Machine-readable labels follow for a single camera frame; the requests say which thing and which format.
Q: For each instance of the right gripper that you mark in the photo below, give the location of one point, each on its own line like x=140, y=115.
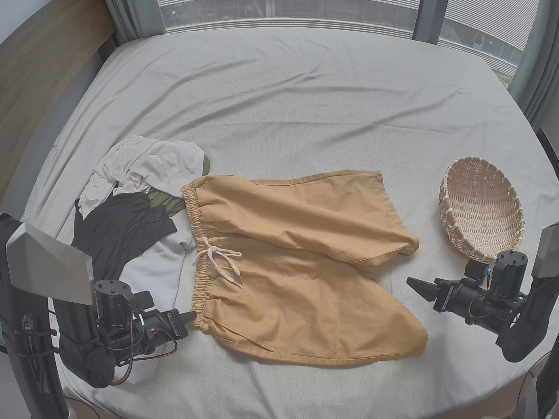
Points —
x=458, y=299

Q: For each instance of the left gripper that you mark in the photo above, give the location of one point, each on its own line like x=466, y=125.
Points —
x=168, y=325

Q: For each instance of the tan shorts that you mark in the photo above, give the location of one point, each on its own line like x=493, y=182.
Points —
x=305, y=286

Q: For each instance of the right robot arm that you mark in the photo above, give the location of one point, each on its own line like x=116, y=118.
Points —
x=509, y=273

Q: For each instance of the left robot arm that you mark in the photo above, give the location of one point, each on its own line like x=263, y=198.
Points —
x=48, y=260

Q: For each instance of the pale blue garment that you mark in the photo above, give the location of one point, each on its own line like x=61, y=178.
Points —
x=153, y=273

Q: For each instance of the round woven basket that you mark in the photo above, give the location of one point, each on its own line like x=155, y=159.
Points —
x=480, y=207

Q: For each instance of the black garment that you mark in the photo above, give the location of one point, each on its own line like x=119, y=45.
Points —
x=113, y=234

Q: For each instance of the green garment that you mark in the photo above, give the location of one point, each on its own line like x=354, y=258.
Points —
x=166, y=203

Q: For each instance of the white garment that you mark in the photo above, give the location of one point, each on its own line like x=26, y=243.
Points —
x=166, y=159

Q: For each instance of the blue-green curtain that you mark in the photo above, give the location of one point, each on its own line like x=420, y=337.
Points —
x=541, y=59
x=131, y=2

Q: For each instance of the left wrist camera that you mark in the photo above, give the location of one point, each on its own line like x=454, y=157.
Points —
x=143, y=300

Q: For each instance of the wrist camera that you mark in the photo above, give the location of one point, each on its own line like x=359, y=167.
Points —
x=143, y=300
x=474, y=271

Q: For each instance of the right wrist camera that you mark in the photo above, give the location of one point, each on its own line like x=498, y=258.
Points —
x=474, y=271

